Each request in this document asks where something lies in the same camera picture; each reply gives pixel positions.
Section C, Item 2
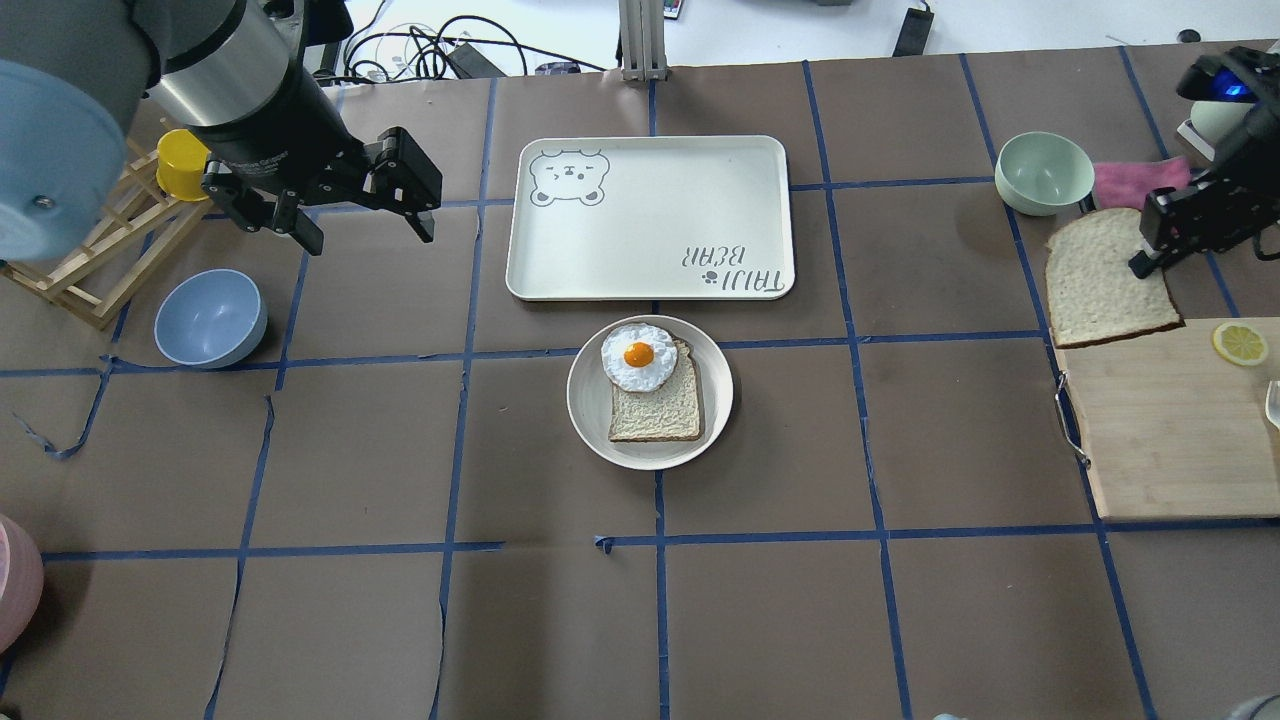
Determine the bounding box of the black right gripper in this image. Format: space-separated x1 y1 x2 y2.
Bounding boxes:
1128 129 1279 279

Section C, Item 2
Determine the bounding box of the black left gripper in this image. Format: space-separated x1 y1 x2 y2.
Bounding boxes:
201 126 443 258

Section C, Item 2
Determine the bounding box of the bread slice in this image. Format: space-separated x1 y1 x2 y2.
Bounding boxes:
608 337 705 443
1044 208 1185 348

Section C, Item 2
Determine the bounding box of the cream round plate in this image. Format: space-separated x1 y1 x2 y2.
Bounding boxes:
564 314 736 471

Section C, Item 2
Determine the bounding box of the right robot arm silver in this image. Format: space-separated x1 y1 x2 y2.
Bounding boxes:
1129 46 1279 278

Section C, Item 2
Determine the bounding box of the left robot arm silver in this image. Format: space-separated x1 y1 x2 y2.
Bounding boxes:
1 1 443 263

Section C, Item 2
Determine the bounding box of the bread slice on plate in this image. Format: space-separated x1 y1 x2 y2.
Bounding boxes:
608 337 705 443

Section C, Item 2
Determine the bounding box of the pink cloth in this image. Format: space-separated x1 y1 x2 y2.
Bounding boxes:
1091 156 1190 210

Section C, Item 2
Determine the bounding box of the lemon slice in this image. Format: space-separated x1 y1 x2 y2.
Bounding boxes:
1210 320 1270 366

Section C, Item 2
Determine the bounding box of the green bowl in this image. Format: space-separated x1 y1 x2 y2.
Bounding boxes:
995 131 1096 217

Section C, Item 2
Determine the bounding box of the wooden cutting board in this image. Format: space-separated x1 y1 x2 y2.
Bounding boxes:
1057 318 1279 521

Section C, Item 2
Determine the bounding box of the blue bowl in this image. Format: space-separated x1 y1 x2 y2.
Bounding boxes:
154 268 268 370

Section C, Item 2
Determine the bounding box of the yellow cup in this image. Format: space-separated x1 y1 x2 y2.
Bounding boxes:
156 129 209 202

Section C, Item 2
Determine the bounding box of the wooden rack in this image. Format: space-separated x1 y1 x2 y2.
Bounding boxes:
3 141 212 331

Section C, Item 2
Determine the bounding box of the cream bear tray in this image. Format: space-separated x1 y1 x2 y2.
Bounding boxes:
506 135 796 301

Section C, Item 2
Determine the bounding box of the fake fried egg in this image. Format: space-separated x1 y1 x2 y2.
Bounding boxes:
600 323 678 395

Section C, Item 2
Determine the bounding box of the black power adapter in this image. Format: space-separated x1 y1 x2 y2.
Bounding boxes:
892 3 934 58

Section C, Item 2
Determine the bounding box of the pink bowl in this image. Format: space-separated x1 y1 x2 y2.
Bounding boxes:
1 515 44 653

